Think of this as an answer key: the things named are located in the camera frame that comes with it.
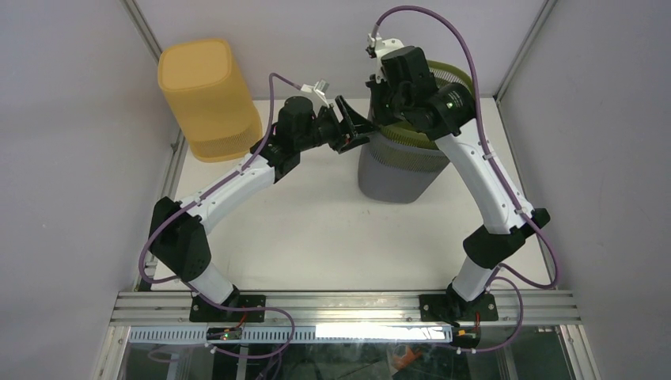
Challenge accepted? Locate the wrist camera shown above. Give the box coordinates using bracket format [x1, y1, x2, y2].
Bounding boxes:
[300, 79, 333, 108]
[366, 32, 404, 78]

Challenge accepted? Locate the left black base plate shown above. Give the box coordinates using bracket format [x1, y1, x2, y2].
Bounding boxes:
[188, 288, 267, 323]

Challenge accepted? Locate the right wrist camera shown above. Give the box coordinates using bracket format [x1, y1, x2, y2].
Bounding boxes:
[366, 32, 404, 78]

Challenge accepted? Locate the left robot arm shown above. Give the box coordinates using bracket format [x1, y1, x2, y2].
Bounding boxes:
[142, 96, 379, 321]

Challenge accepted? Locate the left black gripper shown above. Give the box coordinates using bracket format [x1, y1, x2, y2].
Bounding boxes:
[296, 97, 380, 154]

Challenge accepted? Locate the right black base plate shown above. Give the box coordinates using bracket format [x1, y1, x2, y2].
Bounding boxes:
[418, 285, 499, 323]

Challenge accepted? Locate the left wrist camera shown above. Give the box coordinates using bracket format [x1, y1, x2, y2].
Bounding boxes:
[300, 79, 333, 108]

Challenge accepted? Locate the white slotted cable duct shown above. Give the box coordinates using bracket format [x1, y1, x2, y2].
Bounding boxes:
[129, 323, 453, 345]

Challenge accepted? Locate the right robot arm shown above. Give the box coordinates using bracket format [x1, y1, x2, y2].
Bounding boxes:
[366, 46, 550, 321]

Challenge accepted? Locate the right aluminium corner post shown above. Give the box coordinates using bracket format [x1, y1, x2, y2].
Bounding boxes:
[494, 0, 558, 104]

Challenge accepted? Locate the aluminium front rail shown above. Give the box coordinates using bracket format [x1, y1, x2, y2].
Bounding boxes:
[110, 290, 582, 327]

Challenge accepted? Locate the green plastic basket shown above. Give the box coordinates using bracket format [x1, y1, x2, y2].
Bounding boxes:
[374, 58, 476, 142]

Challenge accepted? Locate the aluminium corner post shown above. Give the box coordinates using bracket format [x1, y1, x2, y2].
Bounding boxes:
[120, 0, 162, 63]
[494, 0, 558, 104]

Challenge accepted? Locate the yellow plastic basket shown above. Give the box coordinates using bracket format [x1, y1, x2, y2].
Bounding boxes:
[157, 38, 262, 162]

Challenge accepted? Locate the left aluminium corner post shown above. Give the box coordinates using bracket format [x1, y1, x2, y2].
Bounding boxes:
[120, 0, 162, 63]

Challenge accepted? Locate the grey plastic basket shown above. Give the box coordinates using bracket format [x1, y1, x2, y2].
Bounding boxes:
[358, 121, 450, 203]

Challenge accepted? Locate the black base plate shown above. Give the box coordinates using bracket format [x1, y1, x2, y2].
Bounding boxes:
[188, 288, 267, 323]
[418, 285, 499, 323]

